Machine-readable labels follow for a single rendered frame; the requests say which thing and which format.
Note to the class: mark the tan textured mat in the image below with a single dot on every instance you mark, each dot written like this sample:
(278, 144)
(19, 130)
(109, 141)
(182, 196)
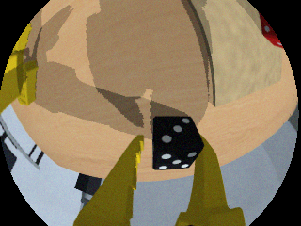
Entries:
(242, 59)

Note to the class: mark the red die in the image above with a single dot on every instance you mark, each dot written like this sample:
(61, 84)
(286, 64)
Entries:
(269, 33)

